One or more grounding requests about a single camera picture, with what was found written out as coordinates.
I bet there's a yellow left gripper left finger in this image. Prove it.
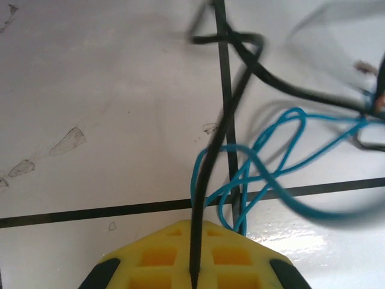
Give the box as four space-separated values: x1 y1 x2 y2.
78 220 193 289

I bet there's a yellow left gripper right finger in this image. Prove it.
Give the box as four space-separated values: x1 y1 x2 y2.
195 221 312 289

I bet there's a thin blue cable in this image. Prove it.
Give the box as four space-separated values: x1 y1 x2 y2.
191 107 385 235

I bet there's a thin black cable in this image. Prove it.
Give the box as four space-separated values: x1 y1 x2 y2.
185 0 385 289

